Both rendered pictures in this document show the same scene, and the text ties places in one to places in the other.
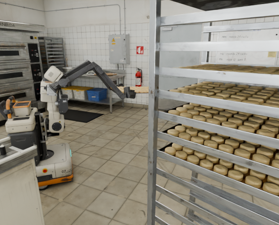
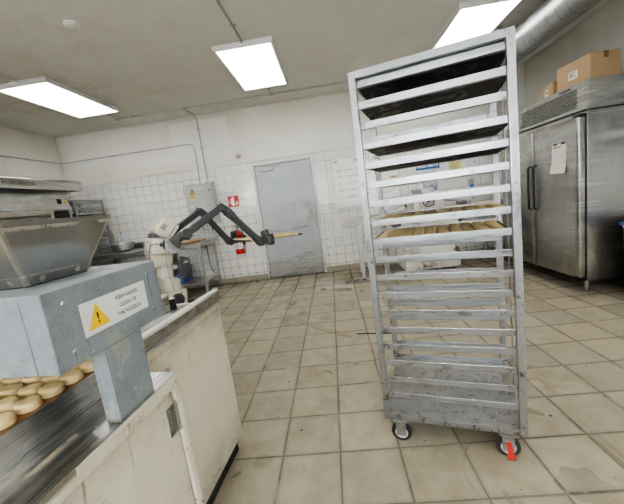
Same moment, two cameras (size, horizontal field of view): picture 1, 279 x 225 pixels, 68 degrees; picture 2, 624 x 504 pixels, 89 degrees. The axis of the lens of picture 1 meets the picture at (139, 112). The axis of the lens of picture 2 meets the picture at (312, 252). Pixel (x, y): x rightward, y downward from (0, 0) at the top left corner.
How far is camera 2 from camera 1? 0.91 m
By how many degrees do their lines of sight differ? 21
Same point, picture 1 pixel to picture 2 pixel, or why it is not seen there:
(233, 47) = (424, 135)
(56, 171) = not seen: hidden behind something
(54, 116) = (173, 285)
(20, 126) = not seen: hidden behind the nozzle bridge
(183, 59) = (295, 204)
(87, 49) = (149, 211)
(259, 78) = (447, 152)
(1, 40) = (10, 209)
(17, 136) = not seen: hidden behind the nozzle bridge
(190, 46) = (391, 141)
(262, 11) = (438, 109)
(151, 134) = (367, 222)
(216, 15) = (407, 116)
